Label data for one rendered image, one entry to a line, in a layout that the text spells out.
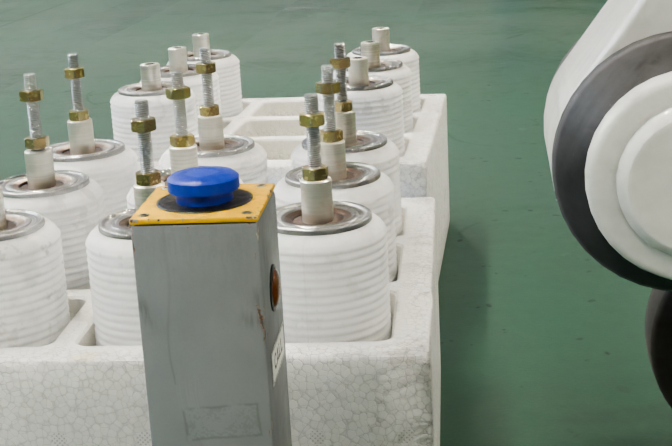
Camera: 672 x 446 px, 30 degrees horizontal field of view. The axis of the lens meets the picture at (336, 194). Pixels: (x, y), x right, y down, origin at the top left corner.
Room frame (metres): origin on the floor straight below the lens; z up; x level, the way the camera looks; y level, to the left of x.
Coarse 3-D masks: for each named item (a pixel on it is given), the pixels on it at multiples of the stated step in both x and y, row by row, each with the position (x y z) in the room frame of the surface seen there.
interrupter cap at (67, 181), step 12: (12, 180) 1.00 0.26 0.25; (24, 180) 1.00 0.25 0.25; (60, 180) 1.00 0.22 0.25; (72, 180) 0.98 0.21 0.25; (84, 180) 0.98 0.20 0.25; (12, 192) 0.95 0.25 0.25; (24, 192) 0.95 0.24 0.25; (36, 192) 0.95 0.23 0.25; (48, 192) 0.95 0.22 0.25; (60, 192) 0.95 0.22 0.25
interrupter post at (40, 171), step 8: (24, 152) 0.98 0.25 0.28; (32, 152) 0.97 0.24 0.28; (40, 152) 0.97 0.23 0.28; (48, 152) 0.98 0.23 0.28; (32, 160) 0.97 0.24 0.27; (40, 160) 0.97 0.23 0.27; (48, 160) 0.98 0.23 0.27; (32, 168) 0.97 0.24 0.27; (40, 168) 0.97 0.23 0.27; (48, 168) 0.98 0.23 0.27; (32, 176) 0.97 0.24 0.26; (40, 176) 0.97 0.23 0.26; (48, 176) 0.98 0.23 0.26; (32, 184) 0.97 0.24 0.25; (40, 184) 0.97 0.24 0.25; (48, 184) 0.97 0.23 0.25
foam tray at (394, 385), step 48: (432, 240) 1.01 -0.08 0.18; (432, 288) 0.90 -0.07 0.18; (432, 336) 0.84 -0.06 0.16; (0, 384) 0.79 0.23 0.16; (48, 384) 0.78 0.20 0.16; (96, 384) 0.78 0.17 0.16; (144, 384) 0.78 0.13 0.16; (288, 384) 0.77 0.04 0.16; (336, 384) 0.76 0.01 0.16; (384, 384) 0.76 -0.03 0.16; (432, 384) 0.79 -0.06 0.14; (0, 432) 0.79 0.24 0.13; (48, 432) 0.78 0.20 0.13; (96, 432) 0.78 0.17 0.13; (144, 432) 0.78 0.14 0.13; (336, 432) 0.76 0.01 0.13; (384, 432) 0.76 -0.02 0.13; (432, 432) 0.76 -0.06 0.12
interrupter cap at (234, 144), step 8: (224, 136) 1.12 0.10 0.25; (232, 136) 1.12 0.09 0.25; (240, 136) 1.11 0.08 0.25; (232, 144) 1.09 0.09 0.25; (240, 144) 1.08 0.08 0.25; (248, 144) 1.08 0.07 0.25; (200, 152) 1.06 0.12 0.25; (208, 152) 1.05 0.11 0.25; (216, 152) 1.05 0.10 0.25; (224, 152) 1.05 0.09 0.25; (232, 152) 1.06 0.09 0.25; (240, 152) 1.06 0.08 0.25
